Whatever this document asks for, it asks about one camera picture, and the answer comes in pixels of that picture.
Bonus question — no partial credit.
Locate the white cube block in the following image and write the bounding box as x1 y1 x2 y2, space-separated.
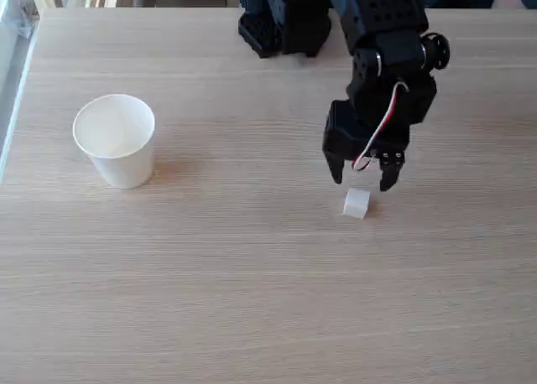
341 187 372 221

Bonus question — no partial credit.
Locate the white paper cup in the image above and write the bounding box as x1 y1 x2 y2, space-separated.
72 93 156 189

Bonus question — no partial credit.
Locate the clear plastic bag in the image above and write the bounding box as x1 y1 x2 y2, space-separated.
0 0 41 44

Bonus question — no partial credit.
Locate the red and white servo cable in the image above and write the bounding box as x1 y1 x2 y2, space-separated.
352 80 410 173

